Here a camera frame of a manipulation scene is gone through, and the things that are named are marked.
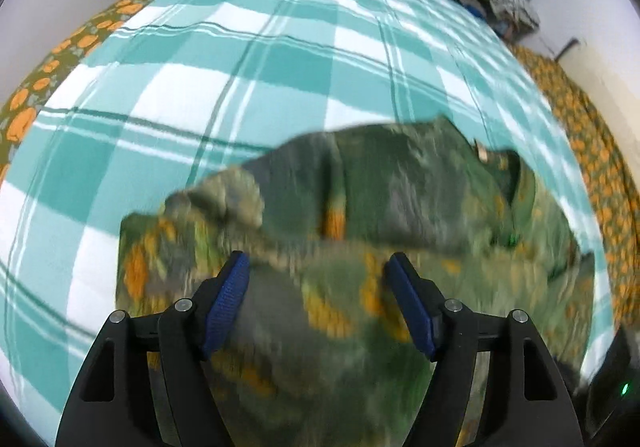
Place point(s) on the orange floral quilt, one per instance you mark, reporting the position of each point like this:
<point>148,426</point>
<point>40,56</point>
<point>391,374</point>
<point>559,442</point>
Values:
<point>595,147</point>

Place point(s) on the green patterned padded jacket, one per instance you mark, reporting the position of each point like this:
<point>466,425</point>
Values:
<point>400,207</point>

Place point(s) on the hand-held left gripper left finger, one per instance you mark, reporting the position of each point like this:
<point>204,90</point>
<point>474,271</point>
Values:
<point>227,307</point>

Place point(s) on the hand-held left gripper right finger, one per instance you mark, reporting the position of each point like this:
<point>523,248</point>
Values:
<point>412,312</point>

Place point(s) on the teal plaid bedsheet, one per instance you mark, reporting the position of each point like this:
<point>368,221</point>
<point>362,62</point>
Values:
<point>250,52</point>

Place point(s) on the pile of clothes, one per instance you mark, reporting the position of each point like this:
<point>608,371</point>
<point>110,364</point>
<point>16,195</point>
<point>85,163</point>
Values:
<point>500,2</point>

